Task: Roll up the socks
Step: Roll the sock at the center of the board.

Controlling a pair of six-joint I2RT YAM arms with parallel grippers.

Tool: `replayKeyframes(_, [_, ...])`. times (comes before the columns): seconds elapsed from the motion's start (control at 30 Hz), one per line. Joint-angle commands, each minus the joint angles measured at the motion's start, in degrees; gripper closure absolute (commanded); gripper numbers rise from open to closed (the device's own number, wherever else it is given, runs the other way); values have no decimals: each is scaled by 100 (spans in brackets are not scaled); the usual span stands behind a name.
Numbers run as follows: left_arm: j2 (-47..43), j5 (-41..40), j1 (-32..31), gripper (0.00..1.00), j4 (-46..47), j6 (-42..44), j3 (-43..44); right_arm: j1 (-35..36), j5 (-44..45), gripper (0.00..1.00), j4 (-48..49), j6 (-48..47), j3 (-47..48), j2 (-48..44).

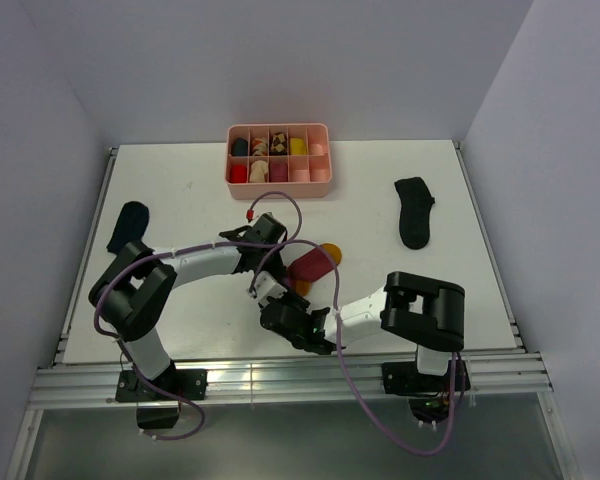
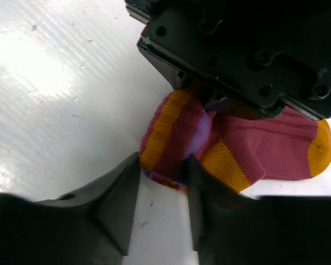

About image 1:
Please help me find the dark navy ankle sock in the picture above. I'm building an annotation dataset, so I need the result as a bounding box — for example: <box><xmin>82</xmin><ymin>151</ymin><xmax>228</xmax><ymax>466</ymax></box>
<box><xmin>106</xmin><ymin>201</ymin><xmax>150</xmax><ymax>255</ymax></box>

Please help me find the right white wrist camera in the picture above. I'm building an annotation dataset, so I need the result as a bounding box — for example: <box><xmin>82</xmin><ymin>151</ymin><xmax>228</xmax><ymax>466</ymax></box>
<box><xmin>248</xmin><ymin>271</ymin><xmax>288</xmax><ymax>305</ymax></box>

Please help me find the red rolled sock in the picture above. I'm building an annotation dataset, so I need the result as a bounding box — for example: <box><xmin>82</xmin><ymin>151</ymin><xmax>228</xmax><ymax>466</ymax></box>
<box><xmin>229</xmin><ymin>164</ymin><xmax>248</xmax><ymax>184</ymax></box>

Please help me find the black sock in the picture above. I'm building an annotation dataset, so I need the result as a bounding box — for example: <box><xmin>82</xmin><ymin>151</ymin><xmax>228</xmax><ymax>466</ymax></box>
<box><xmin>394</xmin><ymin>177</ymin><xmax>435</xmax><ymax>250</ymax></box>

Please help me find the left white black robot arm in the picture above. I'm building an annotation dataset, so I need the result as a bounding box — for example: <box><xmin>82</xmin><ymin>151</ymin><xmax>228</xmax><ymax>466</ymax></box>
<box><xmin>89</xmin><ymin>214</ymin><xmax>287</xmax><ymax>399</ymax></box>

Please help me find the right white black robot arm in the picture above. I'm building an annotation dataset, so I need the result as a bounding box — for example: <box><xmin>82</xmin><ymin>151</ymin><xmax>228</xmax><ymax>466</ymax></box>
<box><xmin>250</xmin><ymin>272</ymin><xmax>465</xmax><ymax>390</ymax></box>

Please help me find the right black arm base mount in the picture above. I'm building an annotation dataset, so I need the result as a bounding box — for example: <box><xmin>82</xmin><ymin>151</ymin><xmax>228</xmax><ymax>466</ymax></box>
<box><xmin>381</xmin><ymin>361</ymin><xmax>451</xmax><ymax>424</ymax></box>

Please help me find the maroon purple striped sock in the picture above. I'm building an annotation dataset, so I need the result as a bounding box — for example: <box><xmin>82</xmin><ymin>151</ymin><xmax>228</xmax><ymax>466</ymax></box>
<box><xmin>287</xmin><ymin>243</ymin><xmax>342</xmax><ymax>296</ymax></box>

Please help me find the yellow rolled sock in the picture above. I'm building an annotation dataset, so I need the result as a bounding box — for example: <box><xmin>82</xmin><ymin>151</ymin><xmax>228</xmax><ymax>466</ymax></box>
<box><xmin>289</xmin><ymin>137</ymin><xmax>307</xmax><ymax>155</ymax></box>

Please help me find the maroon rolled sock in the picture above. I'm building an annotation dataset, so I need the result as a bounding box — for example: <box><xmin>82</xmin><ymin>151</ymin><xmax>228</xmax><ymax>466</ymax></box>
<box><xmin>269</xmin><ymin>161</ymin><xmax>288</xmax><ymax>183</ymax></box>

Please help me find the pink divided organizer box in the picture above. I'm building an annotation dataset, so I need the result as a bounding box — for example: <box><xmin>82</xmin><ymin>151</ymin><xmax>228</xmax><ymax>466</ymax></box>
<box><xmin>224</xmin><ymin>123</ymin><xmax>333</xmax><ymax>200</ymax></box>

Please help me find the aluminium frame rail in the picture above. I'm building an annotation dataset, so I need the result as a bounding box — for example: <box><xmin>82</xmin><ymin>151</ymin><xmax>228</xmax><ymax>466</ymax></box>
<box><xmin>26</xmin><ymin>352</ymin><xmax>553</xmax><ymax>410</ymax></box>

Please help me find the dark navy rolled sock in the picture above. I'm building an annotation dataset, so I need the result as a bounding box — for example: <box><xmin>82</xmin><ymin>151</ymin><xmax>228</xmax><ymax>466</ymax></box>
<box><xmin>231</xmin><ymin>137</ymin><xmax>250</xmax><ymax>157</ymax></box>

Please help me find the brown checkered rolled sock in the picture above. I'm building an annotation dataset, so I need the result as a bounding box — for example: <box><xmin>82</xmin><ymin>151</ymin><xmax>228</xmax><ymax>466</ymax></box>
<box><xmin>269</xmin><ymin>132</ymin><xmax>288</xmax><ymax>156</ymax></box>

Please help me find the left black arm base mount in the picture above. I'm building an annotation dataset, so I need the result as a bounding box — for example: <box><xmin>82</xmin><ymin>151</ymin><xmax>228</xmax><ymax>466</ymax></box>
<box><xmin>114</xmin><ymin>366</ymin><xmax>207</xmax><ymax>441</ymax></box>

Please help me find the beige patterned rolled sock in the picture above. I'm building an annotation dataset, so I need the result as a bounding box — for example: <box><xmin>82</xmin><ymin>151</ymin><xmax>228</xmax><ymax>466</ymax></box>
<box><xmin>249</xmin><ymin>160</ymin><xmax>269</xmax><ymax>183</ymax></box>

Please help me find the brown cream patterned rolled sock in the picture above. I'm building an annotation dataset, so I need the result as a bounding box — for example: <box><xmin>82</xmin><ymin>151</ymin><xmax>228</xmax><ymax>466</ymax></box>
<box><xmin>251</xmin><ymin>137</ymin><xmax>269</xmax><ymax>156</ymax></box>

